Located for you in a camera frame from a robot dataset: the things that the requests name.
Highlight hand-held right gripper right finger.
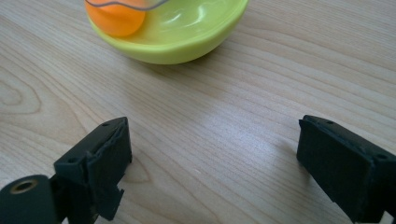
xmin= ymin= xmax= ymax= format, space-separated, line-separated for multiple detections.
xmin=296 ymin=114 xmax=396 ymax=224

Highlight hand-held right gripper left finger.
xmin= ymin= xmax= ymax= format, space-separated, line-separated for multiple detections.
xmin=53 ymin=116 xmax=133 ymax=224

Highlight orange ball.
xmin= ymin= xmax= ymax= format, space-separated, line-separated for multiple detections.
xmin=84 ymin=0 xmax=147 ymax=38

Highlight lime green plastic bowl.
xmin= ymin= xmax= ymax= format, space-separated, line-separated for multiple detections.
xmin=85 ymin=0 xmax=250 ymax=65

